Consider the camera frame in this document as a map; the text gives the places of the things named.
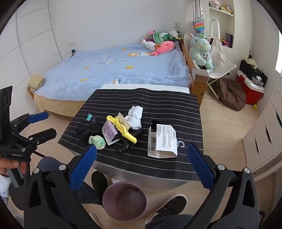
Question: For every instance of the person's right leg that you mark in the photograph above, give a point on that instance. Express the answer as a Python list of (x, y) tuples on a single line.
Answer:
[(171, 222)]

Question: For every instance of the beige folded cloth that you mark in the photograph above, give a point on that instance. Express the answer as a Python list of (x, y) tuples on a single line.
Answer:
[(36, 82)]

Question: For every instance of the black striped table mat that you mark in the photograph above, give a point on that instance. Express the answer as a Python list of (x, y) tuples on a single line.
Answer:
[(154, 105)]

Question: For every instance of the pink whale plush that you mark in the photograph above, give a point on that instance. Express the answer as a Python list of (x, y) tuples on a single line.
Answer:
[(164, 47)]

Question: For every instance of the beige bed skirt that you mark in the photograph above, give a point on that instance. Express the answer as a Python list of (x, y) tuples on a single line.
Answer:
[(57, 106)]

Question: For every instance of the green white cloth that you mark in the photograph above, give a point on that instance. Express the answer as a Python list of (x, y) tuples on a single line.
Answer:
[(97, 142)]

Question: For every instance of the teal unicorn plush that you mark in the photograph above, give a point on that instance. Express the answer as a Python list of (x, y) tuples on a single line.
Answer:
[(200, 50)]

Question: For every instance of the red cooler box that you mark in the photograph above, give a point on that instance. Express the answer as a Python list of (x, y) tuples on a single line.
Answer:
[(250, 94)]

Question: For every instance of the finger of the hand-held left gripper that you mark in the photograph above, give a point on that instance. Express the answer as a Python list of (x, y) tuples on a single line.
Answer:
[(38, 117), (41, 136)]

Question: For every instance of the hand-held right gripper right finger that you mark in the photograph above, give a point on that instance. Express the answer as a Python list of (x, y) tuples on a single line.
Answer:
[(200, 167)]

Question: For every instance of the green striped plush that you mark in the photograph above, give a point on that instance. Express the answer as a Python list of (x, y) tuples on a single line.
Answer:
[(162, 37)]

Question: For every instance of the wooden bed frame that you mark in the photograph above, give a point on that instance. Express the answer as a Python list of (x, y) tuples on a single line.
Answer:
[(198, 88)]

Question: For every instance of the black fabric strip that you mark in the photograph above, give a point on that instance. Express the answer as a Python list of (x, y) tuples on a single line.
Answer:
[(88, 130)]

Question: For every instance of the person's left forearm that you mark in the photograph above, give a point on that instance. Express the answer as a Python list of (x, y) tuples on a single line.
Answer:
[(4, 187)]

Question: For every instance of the brown beanbag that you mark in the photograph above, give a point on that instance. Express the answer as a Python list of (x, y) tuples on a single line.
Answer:
[(232, 94)]

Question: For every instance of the white folding chair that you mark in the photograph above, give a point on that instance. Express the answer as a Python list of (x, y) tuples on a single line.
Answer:
[(222, 63)]

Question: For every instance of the purple printed card box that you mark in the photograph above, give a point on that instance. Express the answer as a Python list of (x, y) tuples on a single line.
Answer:
[(109, 132)]

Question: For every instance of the white drawer cabinet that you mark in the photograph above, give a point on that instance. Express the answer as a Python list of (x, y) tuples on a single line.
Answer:
[(264, 136)]

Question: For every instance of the rainbow bubble bag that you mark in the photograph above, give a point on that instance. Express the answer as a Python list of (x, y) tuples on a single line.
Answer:
[(199, 26)]

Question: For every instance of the white wall switch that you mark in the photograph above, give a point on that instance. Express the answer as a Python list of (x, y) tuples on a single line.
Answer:
[(71, 43)]

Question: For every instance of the black left slipper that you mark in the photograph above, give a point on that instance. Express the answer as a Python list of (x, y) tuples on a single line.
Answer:
[(99, 182)]

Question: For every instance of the white wall outlet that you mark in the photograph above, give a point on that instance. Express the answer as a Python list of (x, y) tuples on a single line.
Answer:
[(176, 25)]

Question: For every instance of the pink trash bin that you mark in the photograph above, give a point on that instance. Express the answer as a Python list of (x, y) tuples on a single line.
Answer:
[(123, 212)]

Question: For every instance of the black bent metal tool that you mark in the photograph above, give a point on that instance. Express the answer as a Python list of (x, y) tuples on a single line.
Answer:
[(123, 148)]

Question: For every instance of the window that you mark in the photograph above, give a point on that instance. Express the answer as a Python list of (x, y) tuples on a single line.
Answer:
[(279, 50)]

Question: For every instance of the black right slipper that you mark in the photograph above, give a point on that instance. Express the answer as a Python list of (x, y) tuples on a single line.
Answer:
[(174, 204)]

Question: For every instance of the bed with blue cover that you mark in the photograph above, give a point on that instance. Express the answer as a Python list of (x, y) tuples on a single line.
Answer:
[(99, 72)]

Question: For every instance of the pink purple plush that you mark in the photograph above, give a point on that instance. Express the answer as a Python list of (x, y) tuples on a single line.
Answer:
[(151, 35)]

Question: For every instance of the black bag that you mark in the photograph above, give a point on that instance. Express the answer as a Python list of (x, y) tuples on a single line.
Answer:
[(249, 70)]

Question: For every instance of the cream hat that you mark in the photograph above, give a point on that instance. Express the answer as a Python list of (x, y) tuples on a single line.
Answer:
[(251, 61)]

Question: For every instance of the black slipper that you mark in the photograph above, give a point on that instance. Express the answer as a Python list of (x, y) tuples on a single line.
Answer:
[(99, 182), (174, 204)]

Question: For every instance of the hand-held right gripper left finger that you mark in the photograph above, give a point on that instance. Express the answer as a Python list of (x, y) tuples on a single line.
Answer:
[(84, 163)]

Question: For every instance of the row of small plush toys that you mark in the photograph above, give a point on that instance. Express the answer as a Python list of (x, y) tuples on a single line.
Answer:
[(220, 5)]

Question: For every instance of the person's left hand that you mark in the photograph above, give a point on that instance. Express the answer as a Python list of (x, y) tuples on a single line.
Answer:
[(3, 166)]

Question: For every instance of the white paper package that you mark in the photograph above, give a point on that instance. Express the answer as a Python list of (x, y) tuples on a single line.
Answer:
[(165, 141)]

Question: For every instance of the teal binder clip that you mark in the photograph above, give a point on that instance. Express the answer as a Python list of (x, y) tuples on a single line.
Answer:
[(89, 117)]

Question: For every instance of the small teal object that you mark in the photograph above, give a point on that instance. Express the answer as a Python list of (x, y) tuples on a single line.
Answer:
[(73, 52)]

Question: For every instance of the black white plush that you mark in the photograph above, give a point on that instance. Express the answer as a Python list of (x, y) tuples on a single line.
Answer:
[(175, 33)]

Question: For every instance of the white plush toy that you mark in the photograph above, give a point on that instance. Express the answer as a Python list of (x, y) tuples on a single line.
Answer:
[(148, 45)]

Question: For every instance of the white wall shelf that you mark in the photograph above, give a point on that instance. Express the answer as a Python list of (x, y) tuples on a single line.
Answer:
[(220, 22)]

